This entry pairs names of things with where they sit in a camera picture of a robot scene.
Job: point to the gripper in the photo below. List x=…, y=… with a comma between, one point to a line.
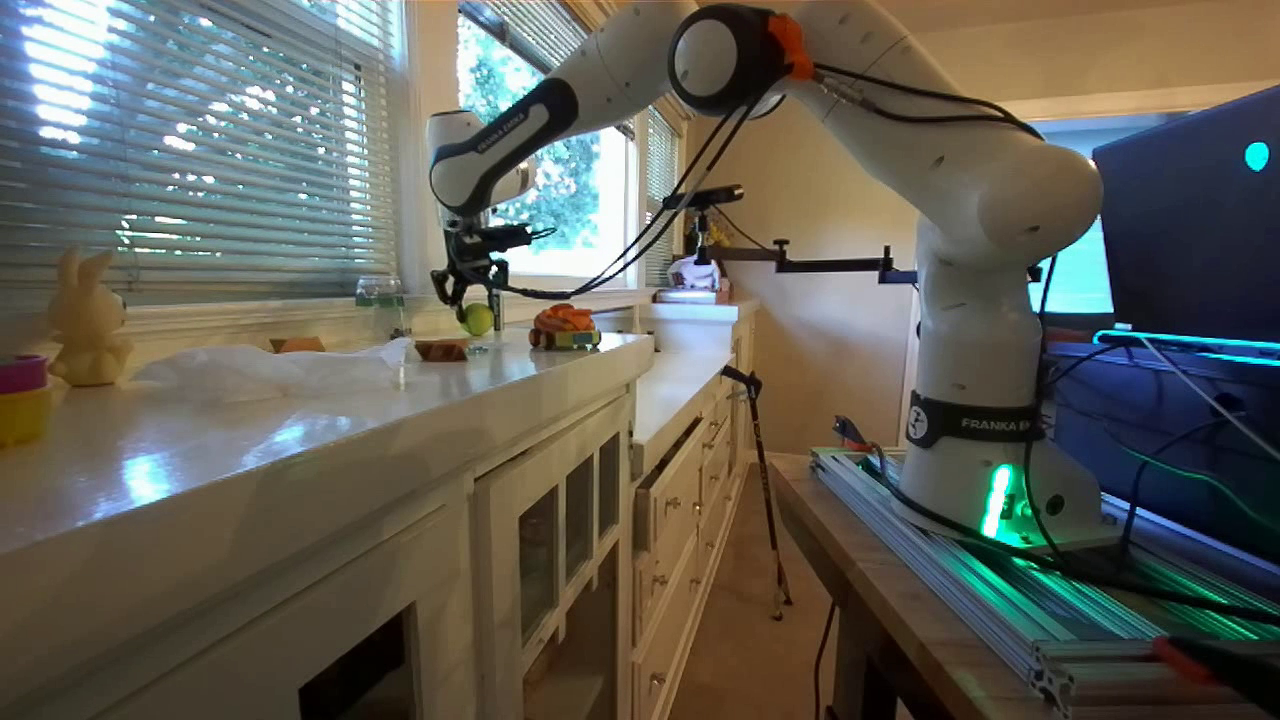
x=472, y=255

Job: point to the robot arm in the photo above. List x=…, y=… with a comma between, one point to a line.
x=980, y=260

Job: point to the green tennis ball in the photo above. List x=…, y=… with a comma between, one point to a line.
x=478, y=320

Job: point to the brown wooden block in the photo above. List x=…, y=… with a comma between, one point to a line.
x=297, y=345
x=441, y=351

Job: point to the clear glass with green band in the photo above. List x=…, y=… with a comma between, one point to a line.
x=381, y=300

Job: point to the orange toy car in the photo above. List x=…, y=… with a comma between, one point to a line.
x=565, y=325

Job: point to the window with raised blind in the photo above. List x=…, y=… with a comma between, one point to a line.
x=570, y=180

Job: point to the narrow window with blinds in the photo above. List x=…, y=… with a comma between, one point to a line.
x=661, y=200

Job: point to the flat white tray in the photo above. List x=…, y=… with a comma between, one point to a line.
x=692, y=296

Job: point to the crumpled clear plastic bag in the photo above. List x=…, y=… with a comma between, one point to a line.
x=260, y=370

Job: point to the white soft toy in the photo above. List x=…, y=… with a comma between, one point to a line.
x=694, y=272

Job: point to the white glass cabinet door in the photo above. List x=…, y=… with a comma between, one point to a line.
x=555, y=560

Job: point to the white drawer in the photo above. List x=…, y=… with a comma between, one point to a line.
x=668, y=495

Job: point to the window with white blinds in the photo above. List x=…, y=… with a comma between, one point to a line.
x=200, y=150

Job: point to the yellow rabbit figure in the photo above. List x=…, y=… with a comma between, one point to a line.
x=88, y=325

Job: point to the blue and red clamp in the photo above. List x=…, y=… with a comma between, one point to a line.
x=850, y=432

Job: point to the pink plastic cup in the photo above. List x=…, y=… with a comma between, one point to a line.
x=20, y=373

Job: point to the yellow plastic cup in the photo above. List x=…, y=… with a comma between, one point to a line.
x=22, y=415

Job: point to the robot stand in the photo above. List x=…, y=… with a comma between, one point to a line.
x=900, y=610

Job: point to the monitor with cyan screen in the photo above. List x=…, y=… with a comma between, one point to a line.
x=1075, y=275

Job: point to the dark blue box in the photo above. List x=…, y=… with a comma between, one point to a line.
x=1130, y=420

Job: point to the dark blue laptop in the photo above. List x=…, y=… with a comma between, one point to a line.
x=1195, y=220

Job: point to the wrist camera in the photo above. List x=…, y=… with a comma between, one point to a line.
x=508, y=237

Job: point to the camera on mount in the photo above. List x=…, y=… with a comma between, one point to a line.
x=800, y=265

